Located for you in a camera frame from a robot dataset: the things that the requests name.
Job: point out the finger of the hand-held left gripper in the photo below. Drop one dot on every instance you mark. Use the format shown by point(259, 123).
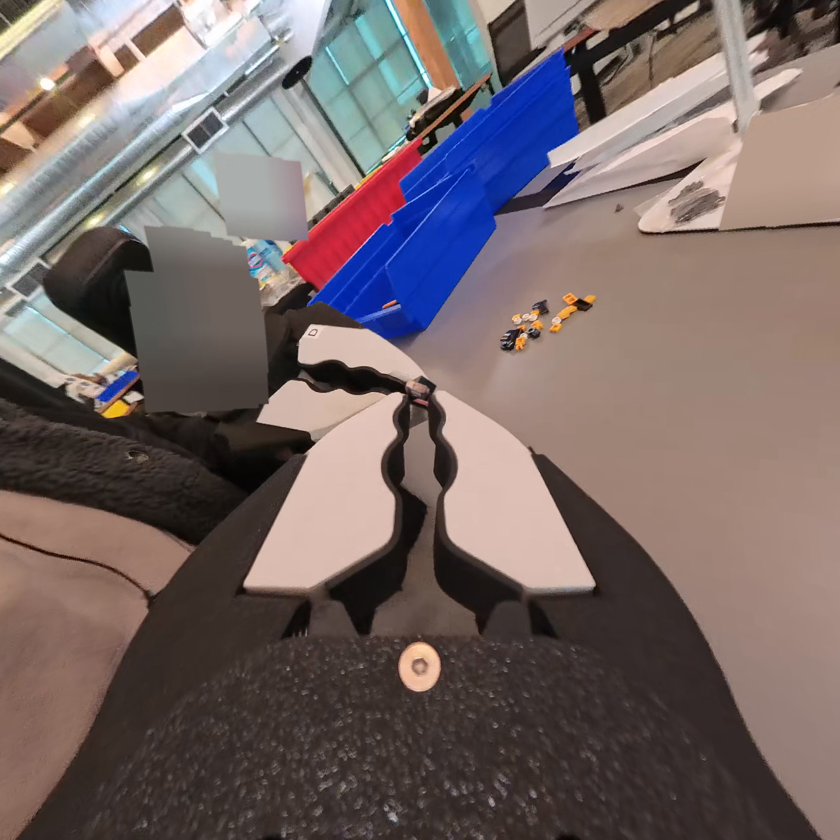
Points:
point(308, 410)
point(354, 348)

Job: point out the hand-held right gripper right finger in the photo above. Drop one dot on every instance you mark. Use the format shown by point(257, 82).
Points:
point(512, 505)

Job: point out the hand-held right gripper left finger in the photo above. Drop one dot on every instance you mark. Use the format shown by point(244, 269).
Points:
point(328, 512)

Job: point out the black lego plate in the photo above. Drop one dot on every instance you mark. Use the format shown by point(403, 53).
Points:
point(420, 388)

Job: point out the pile of small lego pieces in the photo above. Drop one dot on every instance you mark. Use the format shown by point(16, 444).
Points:
point(581, 303)

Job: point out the pile of grey lego pieces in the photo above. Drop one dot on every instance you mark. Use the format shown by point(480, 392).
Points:
point(695, 203)

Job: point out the clear bottle blue label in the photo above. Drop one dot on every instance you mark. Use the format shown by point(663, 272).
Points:
point(262, 262)

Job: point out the red storage bin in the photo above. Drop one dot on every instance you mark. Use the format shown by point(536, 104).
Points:
point(348, 229)

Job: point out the dark fleece jacket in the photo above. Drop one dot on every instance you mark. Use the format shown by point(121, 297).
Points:
point(98, 472)

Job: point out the black round lamp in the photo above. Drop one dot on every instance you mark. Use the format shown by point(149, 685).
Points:
point(296, 72)

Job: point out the cluttered wooden desk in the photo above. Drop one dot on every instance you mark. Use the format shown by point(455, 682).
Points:
point(459, 98)

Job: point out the black office chair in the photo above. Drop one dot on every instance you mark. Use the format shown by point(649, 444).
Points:
point(508, 39)

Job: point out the black frame desk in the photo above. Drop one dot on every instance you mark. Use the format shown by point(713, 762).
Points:
point(594, 65)

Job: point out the white metal post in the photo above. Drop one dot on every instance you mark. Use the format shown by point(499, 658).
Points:
point(738, 65)

